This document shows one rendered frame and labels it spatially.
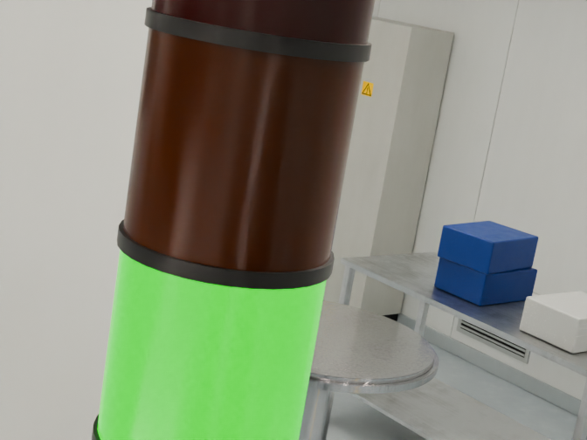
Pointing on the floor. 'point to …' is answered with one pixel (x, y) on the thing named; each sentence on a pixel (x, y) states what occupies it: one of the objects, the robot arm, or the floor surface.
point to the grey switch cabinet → (389, 155)
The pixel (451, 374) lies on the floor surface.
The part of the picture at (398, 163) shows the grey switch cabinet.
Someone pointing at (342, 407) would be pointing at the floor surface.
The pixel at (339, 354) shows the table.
